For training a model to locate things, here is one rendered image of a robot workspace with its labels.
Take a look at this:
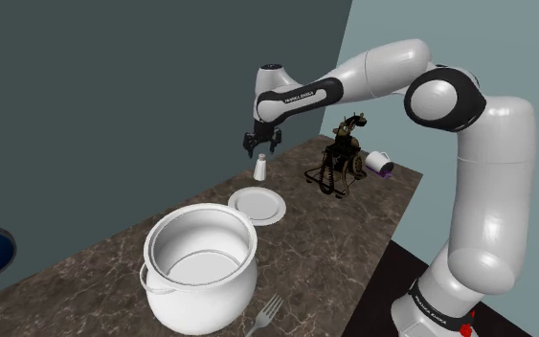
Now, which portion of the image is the antique black brass telephone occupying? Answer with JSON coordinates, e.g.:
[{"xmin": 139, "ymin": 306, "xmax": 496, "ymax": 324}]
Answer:
[{"xmin": 303, "ymin": 111, "xmax": 370, "ymax": 199}]

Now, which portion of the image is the white round plate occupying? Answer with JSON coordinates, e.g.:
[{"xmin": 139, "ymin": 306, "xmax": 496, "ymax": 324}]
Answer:
[{"xmin": 227, "ymin": 186, "xmax": 288, "ymax": 228}]

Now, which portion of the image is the large white pot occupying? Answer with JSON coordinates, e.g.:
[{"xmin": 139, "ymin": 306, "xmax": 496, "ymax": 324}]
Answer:
[{"xmin": 139, "ymin": 202, "xmax": 259, "ymax": 336}]

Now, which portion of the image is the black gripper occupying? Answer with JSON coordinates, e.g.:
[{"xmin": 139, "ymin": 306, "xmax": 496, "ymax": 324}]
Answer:
[{"xmin": 242, "ymin": 120, "xmax": 283, "ymax": 159}]

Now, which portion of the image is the silver fork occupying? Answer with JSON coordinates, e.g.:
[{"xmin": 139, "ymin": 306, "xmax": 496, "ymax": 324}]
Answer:
[{"xmin": 244, "ymin": 293, "xmax": 285, "ymax": 337}]

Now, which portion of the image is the white mug with purple print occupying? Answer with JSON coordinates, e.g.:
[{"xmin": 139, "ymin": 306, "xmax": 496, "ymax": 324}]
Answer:
[{"xmin": 364, "ymin": 149, "xmax": 395, "ymax": 180}]

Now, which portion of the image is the dark robot stand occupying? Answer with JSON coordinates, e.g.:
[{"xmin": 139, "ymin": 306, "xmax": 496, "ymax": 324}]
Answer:
[{"xmin": 340, "ymin": 239, "xmax": 535, "ymax": 337}]

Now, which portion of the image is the white salt shaker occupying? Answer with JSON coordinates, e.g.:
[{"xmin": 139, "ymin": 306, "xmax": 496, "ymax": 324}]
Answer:
[{"xmin": 253, "ymin": 153, "xmax": 268, "ymax": 182}]

